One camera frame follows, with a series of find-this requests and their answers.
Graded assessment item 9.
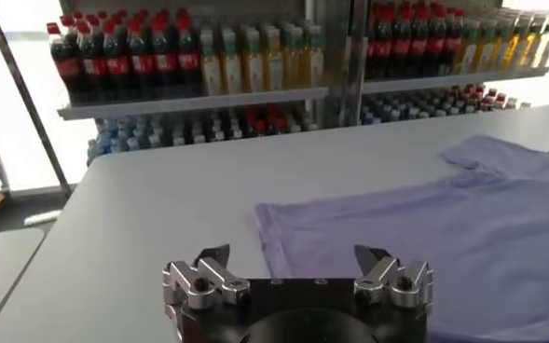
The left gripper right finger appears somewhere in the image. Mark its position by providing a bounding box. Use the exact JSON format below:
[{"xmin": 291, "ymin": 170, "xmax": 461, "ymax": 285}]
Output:
[{"xmin": 352, "ymin": 244, "xmax": 434, "ymax": 309}]

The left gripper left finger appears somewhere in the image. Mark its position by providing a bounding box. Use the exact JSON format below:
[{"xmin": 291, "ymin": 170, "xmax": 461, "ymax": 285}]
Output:
[{"xmin": 161, "ymin": 243, "xmax": 252, "ymax": 319}]

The purple t-shirt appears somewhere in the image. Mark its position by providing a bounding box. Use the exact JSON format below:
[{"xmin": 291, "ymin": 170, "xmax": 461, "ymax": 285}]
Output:
[{"xmin": 254, "ymin": 134, "xmax": 549, "ymax": 343}]

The dark slanted window post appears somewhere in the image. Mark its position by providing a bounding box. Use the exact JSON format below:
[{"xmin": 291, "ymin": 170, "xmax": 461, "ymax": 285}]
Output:
[{"xmin": 0, "ymin": 0, "xmax": 75, "ymax": 199}]

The small white floor object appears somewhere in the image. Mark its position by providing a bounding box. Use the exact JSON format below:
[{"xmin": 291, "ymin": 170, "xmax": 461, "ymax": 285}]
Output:
[{"xmin": 21, "ymin": 209, "xmax": 63, "ymax": 227}]

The red cap cola bottle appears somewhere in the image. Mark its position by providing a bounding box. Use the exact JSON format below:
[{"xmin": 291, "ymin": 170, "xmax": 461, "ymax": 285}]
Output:
[
  {"xmin": 176, "ymin": 13, "xmax": 202, "ymax": 97},
  {"xmin": 79, "ymin": 21, "xmax": 108, "ymax": 102},
  {"xmin": 365, "ymin": 4, "xmax": 378, "ymax": 79},
  {"xmin": 408, "ymin": 3, "xmax": 429, "ymax": 77},
  {"xmin": 391, "ymin": 3, "xmax": 412, "ymax": 78},
  {"xmin": 103, "ymin": 18, "xmax": 131, "ymax": 100},
  {"xmin": 48, "ymin": 21, "xmax": 82, "ymax": 103},
  {"xmin": 375, "ymin": 3, "xmax": 394, "ymax": 79},
  {"xmin": 153, "ymin": 16, "xmax": 179, "ymax": 98},
  {"xmin": 443, "ymin": 7, "xmax": 463, "ymax": 75},
  {"xmin": 129, "ymin": 17, "xmax": 156, "ymax": 99},
  {"xmin": 426, "ymin": 3, "xmax": 446, "ymax": 76}
]

